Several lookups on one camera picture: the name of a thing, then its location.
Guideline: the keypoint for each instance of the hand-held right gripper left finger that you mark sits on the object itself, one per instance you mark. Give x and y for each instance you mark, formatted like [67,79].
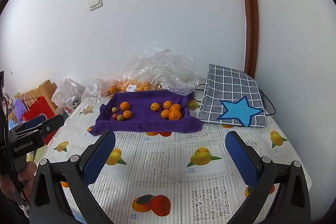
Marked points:
[99,158]

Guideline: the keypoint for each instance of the purple towel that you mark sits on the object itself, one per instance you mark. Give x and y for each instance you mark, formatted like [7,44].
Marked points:
[144,124]

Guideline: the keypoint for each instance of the grey checked blue star bag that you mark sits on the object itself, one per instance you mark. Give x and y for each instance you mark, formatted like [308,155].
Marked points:
[228,85]

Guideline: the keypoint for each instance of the small red apple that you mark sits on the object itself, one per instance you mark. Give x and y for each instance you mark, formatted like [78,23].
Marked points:
[114,116]

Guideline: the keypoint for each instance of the small orange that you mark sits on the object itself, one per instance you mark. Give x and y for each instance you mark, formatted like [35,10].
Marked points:
[176,107]
[155,107]
[164,114]
[127,114]
[167,104]

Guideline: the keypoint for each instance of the white wall switch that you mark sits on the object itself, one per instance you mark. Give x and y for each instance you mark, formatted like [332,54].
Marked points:
[95,1]

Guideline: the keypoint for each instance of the small clear plastic bag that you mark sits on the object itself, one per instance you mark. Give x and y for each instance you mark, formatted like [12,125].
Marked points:
[90,98]

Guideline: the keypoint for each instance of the brown wooden door frame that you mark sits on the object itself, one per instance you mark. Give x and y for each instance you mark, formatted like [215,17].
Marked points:
[249,16]

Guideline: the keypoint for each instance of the red paper bag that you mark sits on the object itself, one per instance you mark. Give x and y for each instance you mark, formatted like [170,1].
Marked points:
[39,108]

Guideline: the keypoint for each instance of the dark drink bottle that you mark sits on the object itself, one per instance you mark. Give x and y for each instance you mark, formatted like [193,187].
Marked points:
[74,103]

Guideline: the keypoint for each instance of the labelled bag of oranges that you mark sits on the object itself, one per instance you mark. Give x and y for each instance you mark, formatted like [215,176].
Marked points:
[118,87]

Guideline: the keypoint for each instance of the person's left hand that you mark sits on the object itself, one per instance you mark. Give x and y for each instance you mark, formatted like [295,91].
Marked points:
[25,176]

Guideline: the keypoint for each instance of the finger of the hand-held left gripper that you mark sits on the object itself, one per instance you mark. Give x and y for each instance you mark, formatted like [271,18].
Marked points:
[35,119]
[51,127]

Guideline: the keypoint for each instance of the large orange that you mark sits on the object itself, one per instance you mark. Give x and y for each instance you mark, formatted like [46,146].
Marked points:
[125,106]
[175,115]

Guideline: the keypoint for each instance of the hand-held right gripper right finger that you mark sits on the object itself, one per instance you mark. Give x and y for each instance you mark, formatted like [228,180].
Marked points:
[241,161]

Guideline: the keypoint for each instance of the purple fluffy item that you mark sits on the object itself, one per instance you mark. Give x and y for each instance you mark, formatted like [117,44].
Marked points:
[19,109]

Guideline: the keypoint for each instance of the white plastic bag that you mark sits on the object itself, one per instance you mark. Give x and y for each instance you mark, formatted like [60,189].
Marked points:
[65,92]

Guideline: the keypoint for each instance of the large crumpled clear plastic bag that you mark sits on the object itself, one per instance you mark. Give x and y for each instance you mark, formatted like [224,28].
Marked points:
[168,69]

